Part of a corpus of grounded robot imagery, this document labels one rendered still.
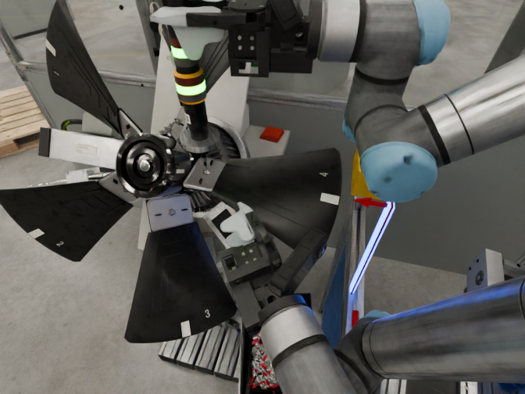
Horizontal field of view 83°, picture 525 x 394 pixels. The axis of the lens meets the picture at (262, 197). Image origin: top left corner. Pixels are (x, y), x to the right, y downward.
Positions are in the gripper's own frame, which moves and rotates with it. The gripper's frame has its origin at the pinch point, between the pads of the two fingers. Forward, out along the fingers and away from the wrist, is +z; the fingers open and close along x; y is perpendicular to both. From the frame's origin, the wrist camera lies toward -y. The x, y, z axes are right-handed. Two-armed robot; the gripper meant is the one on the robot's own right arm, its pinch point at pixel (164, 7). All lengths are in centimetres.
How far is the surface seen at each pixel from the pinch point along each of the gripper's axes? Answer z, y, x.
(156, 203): 7.9, 32.7, -5.0
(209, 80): -2.9, 12.7, 6.9
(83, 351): 74, 147, -4
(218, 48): -4.0, 9.0, 11.5
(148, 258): 8.3, 39.2, -13.6
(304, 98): -25, 47, 67
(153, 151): 6.6, 22.0, -2.0
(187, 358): 21, 139, -5
